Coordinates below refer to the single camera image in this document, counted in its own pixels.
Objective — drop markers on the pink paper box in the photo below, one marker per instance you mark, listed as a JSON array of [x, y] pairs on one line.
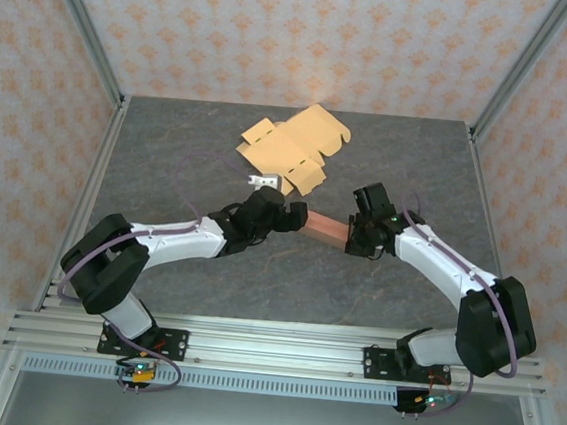
[[327, 231]]

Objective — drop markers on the yellow paper box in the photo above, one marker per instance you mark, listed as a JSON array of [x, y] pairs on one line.
[[290, 143]]

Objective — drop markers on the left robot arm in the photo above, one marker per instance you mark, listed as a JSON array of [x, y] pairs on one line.
[[107, 271]]

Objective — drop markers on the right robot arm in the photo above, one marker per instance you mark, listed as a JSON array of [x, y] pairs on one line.
[[494, 323]]

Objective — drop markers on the grey metal panel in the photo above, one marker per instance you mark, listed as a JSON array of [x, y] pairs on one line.
[[263, 424]]

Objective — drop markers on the aluminium side rail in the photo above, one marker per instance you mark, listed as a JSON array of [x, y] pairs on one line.
[[82, 193], [487, 212]]

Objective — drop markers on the aluminium mounting rail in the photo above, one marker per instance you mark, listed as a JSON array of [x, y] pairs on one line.
[[275, 347]]

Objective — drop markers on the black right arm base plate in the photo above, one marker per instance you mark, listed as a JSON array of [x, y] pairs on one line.
[[377, 364]]

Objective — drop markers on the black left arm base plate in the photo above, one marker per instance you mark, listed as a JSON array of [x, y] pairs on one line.
[[175, 345]]

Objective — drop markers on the aluminium frame post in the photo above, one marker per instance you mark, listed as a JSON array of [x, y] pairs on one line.
[[81, 22], [524, 65]]

